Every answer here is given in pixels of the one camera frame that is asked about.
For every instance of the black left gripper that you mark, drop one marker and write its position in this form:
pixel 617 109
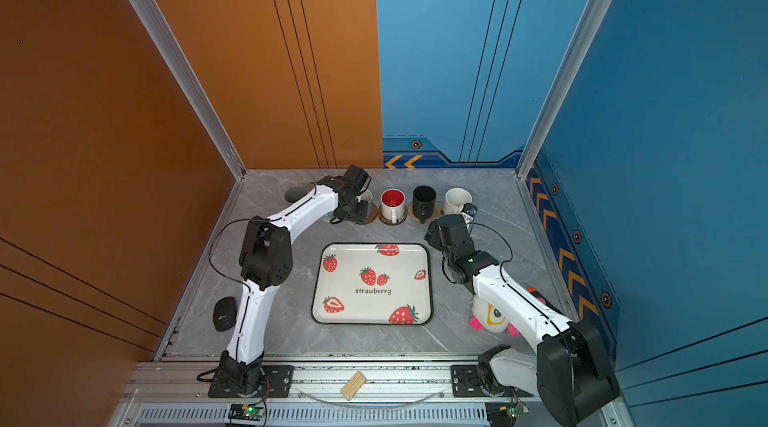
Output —
pixel 362 216

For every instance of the rattan woven round coaster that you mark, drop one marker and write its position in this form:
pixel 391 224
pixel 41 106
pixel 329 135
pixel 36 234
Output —
pixel 411 215

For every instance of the aluminium front rail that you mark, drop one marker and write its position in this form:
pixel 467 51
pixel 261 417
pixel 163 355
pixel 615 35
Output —
pixel 390 380

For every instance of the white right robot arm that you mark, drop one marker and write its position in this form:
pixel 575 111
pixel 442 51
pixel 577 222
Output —
pixel 570 370

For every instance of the aluminium corner post left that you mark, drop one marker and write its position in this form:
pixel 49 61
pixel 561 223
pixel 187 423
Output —
pixel 165 41

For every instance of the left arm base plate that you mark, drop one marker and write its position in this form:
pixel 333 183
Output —
pixel 274 382

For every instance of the grey metal mug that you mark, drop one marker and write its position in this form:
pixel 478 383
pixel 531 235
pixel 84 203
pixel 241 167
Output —
pixel 296 193

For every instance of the dark brown wooden round coaster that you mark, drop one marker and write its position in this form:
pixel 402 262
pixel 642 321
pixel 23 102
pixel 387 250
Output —
pixel 385 221

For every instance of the red inside white mug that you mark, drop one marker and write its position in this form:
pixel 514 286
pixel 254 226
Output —
pixel 393 204

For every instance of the black computer mouse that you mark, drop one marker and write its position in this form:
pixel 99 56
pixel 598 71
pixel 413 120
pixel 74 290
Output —
pixel 224 315

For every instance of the aluminium corner post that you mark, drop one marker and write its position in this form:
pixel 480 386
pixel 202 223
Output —
pixel 165 41
pixel 583 36

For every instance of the green circuit board left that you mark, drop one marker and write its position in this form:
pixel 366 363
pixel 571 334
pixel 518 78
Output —
pixel 249 414

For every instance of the small wooden block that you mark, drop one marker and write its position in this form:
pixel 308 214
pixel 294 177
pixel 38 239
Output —
pixel 353 386

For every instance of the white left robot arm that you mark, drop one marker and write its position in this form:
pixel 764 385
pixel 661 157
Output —
pixel 266 261

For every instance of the colourful plush toy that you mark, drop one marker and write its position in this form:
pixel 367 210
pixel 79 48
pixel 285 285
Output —
pixel 485 317

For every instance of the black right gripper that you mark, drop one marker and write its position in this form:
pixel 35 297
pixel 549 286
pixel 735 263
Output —
pixel 434 233

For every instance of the white strawberry pattern tray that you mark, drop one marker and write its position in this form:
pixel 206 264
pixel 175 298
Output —
pixel 373 284

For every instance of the black mug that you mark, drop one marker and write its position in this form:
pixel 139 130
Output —
pixel 423 203

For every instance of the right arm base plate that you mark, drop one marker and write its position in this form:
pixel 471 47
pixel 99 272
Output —
pixel 478 381

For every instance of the aluminium corner post right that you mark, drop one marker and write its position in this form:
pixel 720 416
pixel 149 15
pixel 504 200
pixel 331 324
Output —
pixel 583 36

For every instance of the circuit board right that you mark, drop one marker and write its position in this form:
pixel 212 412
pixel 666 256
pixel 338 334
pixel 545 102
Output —
pixel 504 415

